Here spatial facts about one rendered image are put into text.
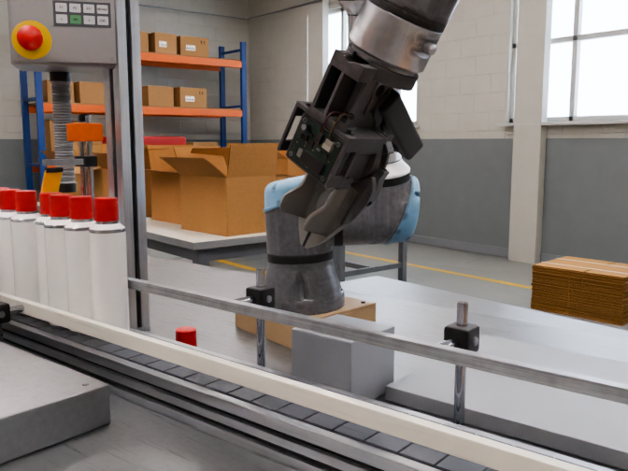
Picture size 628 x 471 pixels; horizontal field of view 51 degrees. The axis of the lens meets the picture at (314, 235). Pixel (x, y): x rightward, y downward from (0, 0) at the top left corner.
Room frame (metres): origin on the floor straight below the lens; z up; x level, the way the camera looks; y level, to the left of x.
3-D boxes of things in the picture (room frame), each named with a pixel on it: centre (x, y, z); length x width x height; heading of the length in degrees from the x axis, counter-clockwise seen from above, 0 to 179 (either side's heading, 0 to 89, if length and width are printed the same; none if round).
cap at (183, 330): (1.05, 0.21, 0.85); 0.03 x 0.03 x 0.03
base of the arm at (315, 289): (1.16, 0.02, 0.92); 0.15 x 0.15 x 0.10
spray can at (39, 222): (1.05, 0.42, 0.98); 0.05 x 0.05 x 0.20
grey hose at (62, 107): (1.20, 0.45, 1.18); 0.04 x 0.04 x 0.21
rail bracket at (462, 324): (0.67, -0.15, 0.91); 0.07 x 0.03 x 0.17; 140
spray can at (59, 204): (1.01, 0.39, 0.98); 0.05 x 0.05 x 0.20
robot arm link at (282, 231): (1.16, 0.02, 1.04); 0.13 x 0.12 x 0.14; 91
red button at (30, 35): (1.08, 0.44, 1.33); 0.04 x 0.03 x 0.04; 105
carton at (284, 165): (5.86, 0.24, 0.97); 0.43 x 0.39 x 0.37; 127
